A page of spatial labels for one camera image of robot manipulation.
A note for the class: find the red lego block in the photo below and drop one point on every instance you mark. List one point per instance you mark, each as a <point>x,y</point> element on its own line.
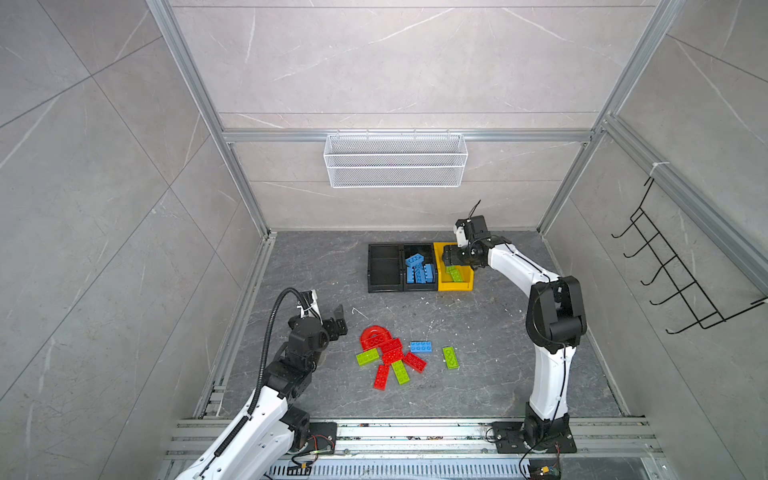
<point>391,351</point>

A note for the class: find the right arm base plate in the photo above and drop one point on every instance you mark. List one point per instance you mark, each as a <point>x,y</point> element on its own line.
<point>522,437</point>

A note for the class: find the green lego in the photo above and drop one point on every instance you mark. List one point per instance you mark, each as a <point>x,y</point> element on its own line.
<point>367,357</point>
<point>450,358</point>
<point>455,274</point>
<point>400,372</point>

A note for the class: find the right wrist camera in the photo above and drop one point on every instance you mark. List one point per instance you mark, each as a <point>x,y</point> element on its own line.
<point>459,232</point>

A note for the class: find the yellow plastic bin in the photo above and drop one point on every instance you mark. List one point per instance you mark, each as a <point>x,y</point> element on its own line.
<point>444,282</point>

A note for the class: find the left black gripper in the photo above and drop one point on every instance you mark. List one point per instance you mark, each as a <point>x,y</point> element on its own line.
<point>333,332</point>

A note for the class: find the red arch lego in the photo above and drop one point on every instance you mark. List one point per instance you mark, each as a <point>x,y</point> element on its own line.
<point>374,336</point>

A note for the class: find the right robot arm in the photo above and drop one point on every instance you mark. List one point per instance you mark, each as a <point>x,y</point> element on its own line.
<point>555,322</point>

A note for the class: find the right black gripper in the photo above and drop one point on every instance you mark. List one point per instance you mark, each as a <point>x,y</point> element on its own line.
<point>451,256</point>

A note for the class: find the small metal hex key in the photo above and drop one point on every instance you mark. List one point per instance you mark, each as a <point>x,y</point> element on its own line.
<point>358,312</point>

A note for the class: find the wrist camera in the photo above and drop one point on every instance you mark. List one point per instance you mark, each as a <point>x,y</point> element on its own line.
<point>459,232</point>
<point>308,305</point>

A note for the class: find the white wire mesh basket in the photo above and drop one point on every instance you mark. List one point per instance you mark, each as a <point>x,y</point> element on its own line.
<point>413,160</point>

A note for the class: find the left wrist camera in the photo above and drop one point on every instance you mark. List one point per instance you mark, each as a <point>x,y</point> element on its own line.
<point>308,305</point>

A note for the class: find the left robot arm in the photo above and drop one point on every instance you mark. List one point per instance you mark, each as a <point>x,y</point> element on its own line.
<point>269,426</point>

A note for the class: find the black wire hook rack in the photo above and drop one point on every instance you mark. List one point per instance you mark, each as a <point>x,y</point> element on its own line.
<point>684,284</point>

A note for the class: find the black bin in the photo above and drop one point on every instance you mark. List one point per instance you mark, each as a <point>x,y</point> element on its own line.
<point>427,250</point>
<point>385,272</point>

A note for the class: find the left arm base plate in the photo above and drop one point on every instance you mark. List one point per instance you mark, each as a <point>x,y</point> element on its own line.
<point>317,438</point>

